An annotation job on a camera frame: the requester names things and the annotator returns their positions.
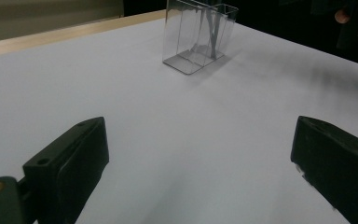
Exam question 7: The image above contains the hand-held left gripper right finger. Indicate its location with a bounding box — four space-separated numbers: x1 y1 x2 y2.
290 115 358 224

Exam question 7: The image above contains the black curtain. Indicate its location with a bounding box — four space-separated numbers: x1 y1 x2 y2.
123 0 358 70

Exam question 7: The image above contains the clear acrylic pen holder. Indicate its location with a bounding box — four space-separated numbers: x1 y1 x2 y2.
161 0 240 76

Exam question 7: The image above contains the wooden table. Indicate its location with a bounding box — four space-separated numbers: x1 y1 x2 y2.
0 8 169 60

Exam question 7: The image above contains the black pen with gold tip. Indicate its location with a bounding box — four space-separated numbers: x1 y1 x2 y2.
210 10 224 60
200 7 216 60

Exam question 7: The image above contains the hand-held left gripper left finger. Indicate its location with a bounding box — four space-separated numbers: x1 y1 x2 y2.
22 116 110 224

